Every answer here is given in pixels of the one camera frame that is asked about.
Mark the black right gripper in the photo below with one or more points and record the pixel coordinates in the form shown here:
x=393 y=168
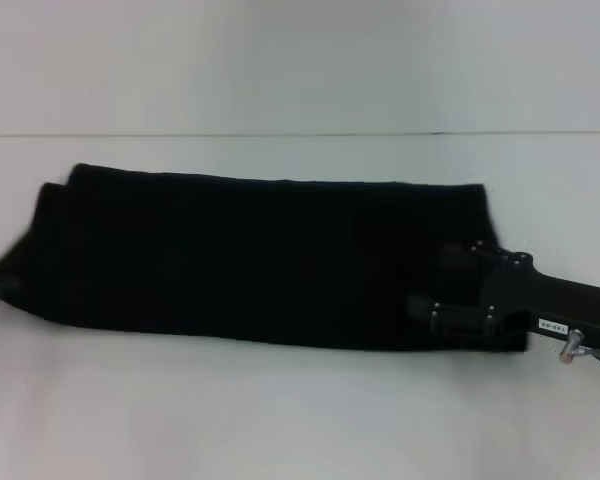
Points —
x=550 y=305

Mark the black shirt with FREE print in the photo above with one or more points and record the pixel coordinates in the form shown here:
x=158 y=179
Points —
x=255 y=260

